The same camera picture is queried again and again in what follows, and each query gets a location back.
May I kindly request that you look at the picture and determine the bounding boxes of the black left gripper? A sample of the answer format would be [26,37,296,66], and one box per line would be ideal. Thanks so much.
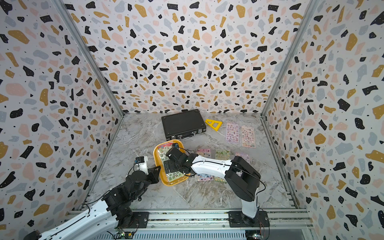
[131,165,162,202]

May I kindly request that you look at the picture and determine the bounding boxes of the pale green sticker sheet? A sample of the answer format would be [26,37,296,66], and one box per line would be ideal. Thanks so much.
[154,141,186,186]

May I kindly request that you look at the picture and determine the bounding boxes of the purple pink sticker sheet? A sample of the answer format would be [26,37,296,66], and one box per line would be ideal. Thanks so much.
[235,153,251,177]

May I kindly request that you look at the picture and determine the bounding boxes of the yellow triangle ruler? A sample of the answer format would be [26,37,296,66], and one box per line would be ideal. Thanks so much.
[205,119,223,132]

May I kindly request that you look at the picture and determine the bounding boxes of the black briefcase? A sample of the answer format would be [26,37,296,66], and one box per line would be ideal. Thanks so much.
[161,109,207,141]

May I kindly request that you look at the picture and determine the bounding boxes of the green animal sticker sheet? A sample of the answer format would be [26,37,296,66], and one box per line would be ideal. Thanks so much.
[214,150,231,182]

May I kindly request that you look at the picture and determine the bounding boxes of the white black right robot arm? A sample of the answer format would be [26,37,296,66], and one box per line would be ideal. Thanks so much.
[166,147,262,219]

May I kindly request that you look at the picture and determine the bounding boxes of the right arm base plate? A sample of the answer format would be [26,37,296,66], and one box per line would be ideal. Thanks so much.
[228,210,270,228]

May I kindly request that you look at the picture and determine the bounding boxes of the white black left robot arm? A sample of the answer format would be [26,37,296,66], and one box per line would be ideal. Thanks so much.
[24,166,161,240]

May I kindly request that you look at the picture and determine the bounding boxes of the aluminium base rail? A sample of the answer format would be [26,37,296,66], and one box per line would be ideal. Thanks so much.
[56,209,317,240]

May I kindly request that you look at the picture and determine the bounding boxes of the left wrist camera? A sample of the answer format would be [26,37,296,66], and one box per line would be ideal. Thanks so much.
[134,156,149,175]

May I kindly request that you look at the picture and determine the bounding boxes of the yellow storage tray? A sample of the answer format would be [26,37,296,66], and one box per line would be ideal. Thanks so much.
[152,139,190,187]

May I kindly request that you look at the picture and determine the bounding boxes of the pink cat sticker sheet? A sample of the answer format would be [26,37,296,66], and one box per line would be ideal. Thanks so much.
[196,149,214,182]

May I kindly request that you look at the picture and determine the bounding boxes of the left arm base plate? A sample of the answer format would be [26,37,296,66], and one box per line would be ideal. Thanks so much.
[118,212,150,229]

